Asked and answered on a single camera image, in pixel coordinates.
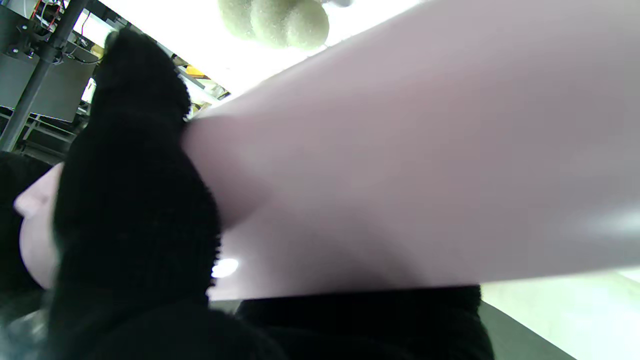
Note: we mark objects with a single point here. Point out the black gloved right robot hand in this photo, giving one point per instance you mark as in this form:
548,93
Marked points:
7,250

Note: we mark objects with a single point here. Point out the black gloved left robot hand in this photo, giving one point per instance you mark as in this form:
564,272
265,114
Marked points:
135,210

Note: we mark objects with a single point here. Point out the pink thermos lid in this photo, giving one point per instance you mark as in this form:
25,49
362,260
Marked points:
37,235

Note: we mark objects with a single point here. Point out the pink thermos bottle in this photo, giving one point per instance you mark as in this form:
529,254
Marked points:
425,160

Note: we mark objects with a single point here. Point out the grey metal frame post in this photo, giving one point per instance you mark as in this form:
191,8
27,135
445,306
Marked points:
35,85

